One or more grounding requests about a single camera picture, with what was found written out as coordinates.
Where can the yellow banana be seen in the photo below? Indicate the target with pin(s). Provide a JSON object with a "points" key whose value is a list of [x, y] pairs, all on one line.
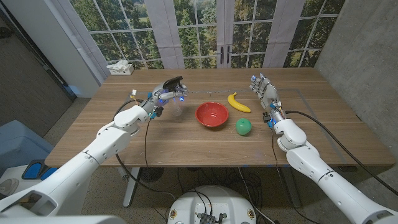
{"points": [[237, 105]]}

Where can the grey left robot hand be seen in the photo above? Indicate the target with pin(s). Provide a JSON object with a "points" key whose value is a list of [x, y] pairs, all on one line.
{"points": [[163, 95]]}

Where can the blue plastic bin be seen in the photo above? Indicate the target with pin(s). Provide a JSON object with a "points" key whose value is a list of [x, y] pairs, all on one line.
{"points": [[21, 146]]}

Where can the white table leg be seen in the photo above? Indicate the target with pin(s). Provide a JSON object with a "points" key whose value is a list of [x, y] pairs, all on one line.
{"points": [[130, 189]]}

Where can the green apple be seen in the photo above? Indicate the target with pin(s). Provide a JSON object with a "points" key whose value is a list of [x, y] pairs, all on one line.
{"points": [[243, 126]]}

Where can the grey table leg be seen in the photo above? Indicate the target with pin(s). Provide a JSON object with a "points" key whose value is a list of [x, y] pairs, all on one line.
{"points": [[292, 189]]}

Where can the grey white sneaker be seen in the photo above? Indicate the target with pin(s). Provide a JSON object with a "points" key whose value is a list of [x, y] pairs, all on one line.
{"points": [[7, 186]]}

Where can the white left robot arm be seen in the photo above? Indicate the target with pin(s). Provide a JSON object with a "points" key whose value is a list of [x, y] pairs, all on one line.
{"points": [[102, 146]]}

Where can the black round floor device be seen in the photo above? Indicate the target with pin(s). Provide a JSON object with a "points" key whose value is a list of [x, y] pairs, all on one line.
{"points": [[151, 175]]}

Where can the white floor platform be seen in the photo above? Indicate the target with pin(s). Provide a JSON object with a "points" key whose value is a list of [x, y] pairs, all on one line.
{"points": [[9, 171]]}

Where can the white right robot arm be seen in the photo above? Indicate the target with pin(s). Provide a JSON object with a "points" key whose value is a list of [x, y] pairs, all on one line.
{"points": [[326, 180]]}

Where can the blue foot pedal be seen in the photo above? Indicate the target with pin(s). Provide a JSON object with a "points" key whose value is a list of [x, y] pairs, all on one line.
{"points": [[48, 172], [31, 170]]}

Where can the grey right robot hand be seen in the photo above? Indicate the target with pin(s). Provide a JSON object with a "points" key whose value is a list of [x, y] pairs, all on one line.
{"points": [[267, 91]]}

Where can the clear plastic cup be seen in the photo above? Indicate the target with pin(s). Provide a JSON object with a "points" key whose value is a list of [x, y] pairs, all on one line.
{"points": [[172, 83]]}

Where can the red bowl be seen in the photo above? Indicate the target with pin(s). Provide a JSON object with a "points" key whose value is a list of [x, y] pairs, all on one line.
{"points": [[212, 114]]}

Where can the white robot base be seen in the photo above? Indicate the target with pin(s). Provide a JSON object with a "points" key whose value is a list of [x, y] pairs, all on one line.
{"points": [[211, 202]]}

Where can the white tissue box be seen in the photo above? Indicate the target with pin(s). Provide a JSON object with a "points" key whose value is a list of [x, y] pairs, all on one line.
{"points": [[122, 70]]}

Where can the printed window backdrop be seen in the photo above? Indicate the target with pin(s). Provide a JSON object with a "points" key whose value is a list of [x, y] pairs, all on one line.
{"points": [[199, 31]]}

